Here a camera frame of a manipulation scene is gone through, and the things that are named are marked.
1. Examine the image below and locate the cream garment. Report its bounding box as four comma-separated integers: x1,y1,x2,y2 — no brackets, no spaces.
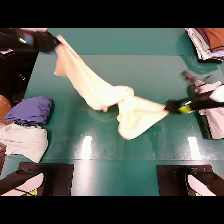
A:
53,34,170,141

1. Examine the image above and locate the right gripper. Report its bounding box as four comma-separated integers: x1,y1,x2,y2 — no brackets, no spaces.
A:
164,97,195,116

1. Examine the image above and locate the brown garment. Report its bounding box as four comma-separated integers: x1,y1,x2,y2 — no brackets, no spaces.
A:
0,94,13,123
203,27,224,52

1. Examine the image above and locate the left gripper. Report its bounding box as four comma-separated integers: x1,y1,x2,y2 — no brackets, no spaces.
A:
33,31,63,55

